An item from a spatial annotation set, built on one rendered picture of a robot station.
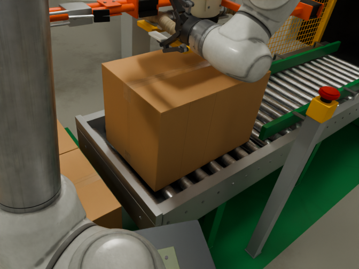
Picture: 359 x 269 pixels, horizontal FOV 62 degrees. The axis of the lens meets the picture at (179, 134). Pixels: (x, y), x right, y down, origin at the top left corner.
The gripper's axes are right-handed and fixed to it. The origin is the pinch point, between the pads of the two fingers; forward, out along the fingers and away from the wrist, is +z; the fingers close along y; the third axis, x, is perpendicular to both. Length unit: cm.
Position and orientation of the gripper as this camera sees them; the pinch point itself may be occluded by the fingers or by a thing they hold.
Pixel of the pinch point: (155, 11)
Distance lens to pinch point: 98.0
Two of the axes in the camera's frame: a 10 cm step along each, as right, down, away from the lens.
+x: 7.7, -3.4, 5.4
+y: -1.0, 7.7, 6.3
